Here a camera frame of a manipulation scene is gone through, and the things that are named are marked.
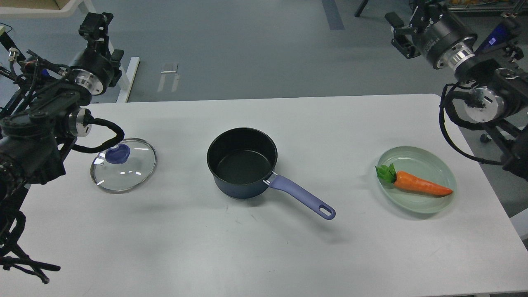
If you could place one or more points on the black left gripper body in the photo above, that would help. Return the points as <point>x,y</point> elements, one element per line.
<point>98,66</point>

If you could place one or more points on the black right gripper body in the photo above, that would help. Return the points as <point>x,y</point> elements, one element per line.
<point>434,33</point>

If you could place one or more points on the glass pot lid purple knob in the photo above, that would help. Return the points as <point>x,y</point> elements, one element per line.
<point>124,167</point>

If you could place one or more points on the dark blue saucepan purple handle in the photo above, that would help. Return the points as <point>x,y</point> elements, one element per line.
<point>242,161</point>

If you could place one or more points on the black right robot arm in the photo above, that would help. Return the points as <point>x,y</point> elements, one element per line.
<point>489,86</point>

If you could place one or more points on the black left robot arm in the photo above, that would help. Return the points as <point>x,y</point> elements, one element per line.
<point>45,120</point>

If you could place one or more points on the white caster leg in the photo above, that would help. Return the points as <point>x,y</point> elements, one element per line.
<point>485,138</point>

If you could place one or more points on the pale green glass plate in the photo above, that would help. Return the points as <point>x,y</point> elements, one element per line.
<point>425,165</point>

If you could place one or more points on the orange toy carrot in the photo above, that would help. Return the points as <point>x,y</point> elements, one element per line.
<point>408,182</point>

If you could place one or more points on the metal wire cart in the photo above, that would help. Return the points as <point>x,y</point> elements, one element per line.
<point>503,8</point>

